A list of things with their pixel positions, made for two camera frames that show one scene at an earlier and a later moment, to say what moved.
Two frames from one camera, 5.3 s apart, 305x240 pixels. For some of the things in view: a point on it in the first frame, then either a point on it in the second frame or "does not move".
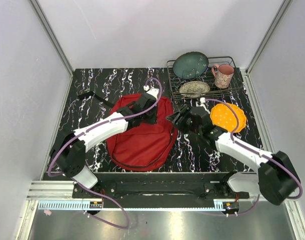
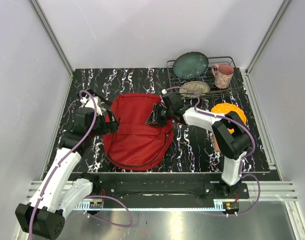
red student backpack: x=144 y=146 does not move
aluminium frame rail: x=38 y=12 does not move
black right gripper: x=185 y=112 to x=155 y=120
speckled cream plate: x=194 y=89 does not move
